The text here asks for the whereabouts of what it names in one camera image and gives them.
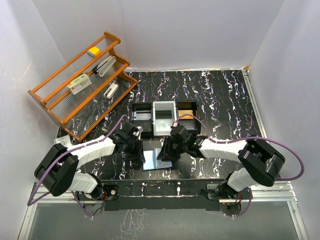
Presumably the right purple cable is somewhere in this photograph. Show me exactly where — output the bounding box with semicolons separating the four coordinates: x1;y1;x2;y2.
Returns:
171;113;306;182

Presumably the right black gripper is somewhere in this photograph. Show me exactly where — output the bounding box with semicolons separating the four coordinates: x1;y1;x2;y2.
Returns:
157;135;188;161

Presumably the orange wooden shelf rack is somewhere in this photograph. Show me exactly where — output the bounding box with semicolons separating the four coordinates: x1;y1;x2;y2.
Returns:
28;31;138;142

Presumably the white black stapler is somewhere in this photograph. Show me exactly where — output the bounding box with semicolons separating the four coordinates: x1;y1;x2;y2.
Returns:
92;55;117;77

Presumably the small white stapler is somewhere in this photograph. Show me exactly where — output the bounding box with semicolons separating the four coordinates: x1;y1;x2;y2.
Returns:
103;83;119;100

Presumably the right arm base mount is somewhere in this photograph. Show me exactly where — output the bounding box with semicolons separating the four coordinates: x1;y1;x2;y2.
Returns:
204;183;253;220

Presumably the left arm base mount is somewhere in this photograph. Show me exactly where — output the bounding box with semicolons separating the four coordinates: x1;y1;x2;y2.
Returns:
71;183;119;221

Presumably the orange card in right tray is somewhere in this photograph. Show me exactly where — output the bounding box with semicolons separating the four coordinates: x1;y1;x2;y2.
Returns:
178;109;194;120

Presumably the purple cable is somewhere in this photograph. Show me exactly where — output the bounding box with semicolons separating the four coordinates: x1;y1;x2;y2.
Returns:
26;114;131;207
171;113;306;182

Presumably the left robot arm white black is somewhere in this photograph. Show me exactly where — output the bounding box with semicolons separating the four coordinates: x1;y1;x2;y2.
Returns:
34;122;145;200

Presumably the right black tray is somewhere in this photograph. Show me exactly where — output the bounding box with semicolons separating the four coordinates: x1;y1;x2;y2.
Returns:
176;101;201;135

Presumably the white green card box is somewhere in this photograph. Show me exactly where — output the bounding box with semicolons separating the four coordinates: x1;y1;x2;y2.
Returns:
67;73;92;95

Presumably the black leather card holder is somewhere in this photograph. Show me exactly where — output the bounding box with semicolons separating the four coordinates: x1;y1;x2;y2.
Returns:
142;148;173;171

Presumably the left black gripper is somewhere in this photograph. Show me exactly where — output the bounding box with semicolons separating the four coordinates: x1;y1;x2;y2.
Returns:
124;137;145;163

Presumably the aluminium frame rail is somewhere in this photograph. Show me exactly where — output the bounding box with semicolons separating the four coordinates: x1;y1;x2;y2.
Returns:
18;180;308;240

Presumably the yellow white small box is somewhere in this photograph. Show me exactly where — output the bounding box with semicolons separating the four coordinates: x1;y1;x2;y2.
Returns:
86;46;100;58

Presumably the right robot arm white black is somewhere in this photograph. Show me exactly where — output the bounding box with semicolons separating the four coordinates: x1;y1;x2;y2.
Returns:
157;125;285;199

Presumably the white middle tray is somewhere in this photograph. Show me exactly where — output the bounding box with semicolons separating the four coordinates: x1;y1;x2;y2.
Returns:
152;101;178;137

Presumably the white printed paper sheet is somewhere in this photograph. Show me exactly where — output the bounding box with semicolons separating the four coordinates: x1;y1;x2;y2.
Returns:
53;135;72;148

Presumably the left black tray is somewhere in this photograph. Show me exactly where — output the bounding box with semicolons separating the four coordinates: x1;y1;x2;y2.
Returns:
130;102;154;139

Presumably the black tray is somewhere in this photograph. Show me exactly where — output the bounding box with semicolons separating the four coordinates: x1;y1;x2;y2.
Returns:
130;102;154;139
176;101;201;135

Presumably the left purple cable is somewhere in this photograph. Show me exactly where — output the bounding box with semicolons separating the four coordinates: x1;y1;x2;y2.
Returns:
26;114;131;207

